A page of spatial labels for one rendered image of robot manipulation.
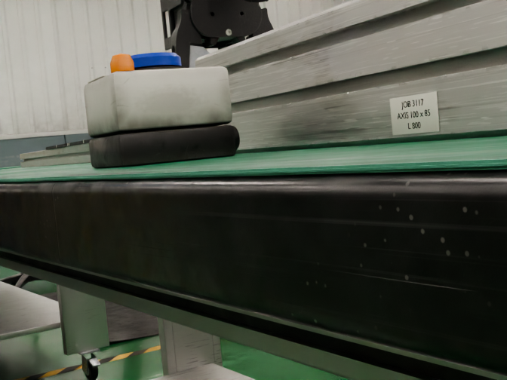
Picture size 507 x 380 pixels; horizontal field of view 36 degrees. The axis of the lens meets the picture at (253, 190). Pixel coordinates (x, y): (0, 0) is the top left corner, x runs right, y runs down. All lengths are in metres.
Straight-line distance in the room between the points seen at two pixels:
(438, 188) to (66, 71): 12.14
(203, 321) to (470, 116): 0.20
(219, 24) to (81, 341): 2.25
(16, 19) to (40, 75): 0.86
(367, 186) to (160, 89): 0.33
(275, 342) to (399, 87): 0.15
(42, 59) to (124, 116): 11.74
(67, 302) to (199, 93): 2.38
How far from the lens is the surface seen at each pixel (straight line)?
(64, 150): 1.37
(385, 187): 0.18
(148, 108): 0.50
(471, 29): 0.39
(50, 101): 12.15
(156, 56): 0.53
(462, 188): 0.17
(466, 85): 0.39
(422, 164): 0.18
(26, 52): 12.18
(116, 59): 0.51
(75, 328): 2.89
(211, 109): 0.52
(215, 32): 0.74
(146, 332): 3.48
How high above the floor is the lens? 0.79
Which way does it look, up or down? 3 degrees down
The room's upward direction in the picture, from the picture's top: 5 degrees counter-clockwise
